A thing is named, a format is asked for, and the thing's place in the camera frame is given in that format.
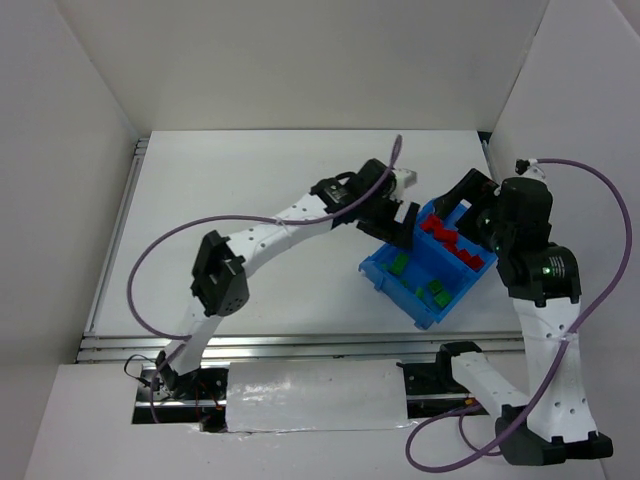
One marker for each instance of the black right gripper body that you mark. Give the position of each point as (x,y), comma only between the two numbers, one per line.
(473,187)

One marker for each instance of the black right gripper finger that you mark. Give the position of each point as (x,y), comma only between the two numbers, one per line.
(472,224)
(469,188)

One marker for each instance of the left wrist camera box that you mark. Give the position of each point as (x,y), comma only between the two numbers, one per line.
(404,178)

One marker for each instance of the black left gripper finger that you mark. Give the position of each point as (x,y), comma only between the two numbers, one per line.
(386,231)
(404,234)

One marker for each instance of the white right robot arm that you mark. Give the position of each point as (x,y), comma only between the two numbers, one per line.
(553,423)

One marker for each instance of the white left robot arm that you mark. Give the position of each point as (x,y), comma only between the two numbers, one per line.
(224,265)

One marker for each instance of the red square lego brick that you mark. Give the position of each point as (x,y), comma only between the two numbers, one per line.
(474,262)

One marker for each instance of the green lego brick stack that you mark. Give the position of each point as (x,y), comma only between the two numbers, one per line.
(435,287)

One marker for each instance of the red arch lego piece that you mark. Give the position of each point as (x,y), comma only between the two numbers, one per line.
(431,224)

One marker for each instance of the green lego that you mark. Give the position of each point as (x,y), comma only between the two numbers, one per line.
(399,264)

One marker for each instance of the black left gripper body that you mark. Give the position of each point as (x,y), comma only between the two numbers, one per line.
(382,220)

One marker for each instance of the red long toothed lego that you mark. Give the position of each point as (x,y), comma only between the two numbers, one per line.
(453,247)

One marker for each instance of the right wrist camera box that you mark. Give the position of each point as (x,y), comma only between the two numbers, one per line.
(529,168)

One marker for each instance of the white foil cover sheet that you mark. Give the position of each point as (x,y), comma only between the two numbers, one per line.
(321,395)

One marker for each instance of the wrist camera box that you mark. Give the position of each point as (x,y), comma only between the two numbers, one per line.
(529,168)
(404,178)

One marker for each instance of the green 2x4 lego brick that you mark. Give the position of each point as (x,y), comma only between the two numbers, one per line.
(442,299)

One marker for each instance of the blue plastic divided bin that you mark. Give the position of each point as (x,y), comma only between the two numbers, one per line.
(429,260)

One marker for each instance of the aluminium front rail frame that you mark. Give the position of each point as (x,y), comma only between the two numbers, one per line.
(226,349)

